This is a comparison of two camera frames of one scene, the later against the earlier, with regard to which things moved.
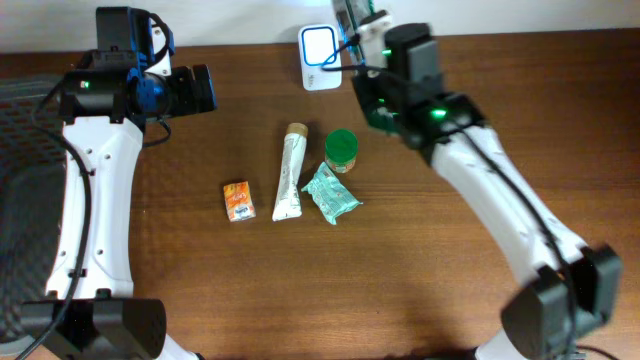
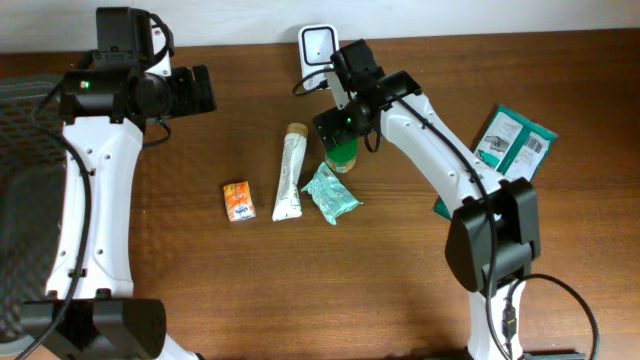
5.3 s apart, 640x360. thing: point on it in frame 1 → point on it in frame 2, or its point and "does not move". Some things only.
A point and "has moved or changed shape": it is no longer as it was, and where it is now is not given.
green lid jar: [341, 149] has moved or changed shape
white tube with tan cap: [289, 200] does not move
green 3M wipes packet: [347, 14] → [510, 145]
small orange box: [239, 201] does not move
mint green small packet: [330, 194] does not move
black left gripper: [190, 99] does not move
